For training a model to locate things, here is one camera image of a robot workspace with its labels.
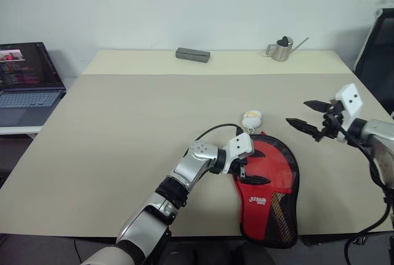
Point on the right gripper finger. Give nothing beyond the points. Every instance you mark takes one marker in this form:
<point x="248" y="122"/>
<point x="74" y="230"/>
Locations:
<point x="303" y="125"/>
<point x="318" y="106"/>

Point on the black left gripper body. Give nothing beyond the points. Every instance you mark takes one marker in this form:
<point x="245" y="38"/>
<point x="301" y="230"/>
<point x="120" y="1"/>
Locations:
<point x="241" y="166"/>

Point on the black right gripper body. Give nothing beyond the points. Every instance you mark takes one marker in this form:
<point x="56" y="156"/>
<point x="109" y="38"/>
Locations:
<point x="331" y="123"/>

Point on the red black paddle case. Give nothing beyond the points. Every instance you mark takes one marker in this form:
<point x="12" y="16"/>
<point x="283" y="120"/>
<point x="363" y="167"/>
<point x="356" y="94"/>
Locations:
<point x="261" y="209"/>

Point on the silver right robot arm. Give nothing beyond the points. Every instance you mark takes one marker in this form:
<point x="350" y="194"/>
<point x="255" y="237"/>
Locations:
<point x="378" y="132"/>

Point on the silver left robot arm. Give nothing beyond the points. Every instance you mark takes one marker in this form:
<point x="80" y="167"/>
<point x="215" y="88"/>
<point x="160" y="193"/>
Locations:
<point x="191" y="166"/>

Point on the grey oblong case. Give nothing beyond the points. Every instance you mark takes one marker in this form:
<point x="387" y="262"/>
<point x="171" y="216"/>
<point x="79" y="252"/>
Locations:
<point x="193" y="55"/>

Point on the metal watering can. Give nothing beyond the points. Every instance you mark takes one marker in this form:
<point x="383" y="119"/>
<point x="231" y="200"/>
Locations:
<point x="281" y="51"/>

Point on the black office chair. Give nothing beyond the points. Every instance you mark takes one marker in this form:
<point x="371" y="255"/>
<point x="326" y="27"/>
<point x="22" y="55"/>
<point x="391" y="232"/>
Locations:
<point x="380" y="58"/>

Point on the white side table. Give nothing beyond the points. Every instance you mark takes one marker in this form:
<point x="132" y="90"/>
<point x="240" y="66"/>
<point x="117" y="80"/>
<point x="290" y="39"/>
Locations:
<point x="18" y="131"/>

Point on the open laptop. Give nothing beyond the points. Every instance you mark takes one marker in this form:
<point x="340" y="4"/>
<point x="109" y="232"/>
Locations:
<point x="27" y="74"/>

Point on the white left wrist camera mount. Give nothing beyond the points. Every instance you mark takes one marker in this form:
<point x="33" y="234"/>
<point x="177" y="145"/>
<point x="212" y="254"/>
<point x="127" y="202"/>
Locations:
<point x="240" y="148"/>

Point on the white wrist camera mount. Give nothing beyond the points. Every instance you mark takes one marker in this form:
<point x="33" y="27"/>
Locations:
<point x="240" y="148"/>
<point x="351" y="98"/>

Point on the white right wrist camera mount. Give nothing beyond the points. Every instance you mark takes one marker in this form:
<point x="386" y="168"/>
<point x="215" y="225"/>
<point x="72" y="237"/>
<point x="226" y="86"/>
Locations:
<point x="351" y="98"/>

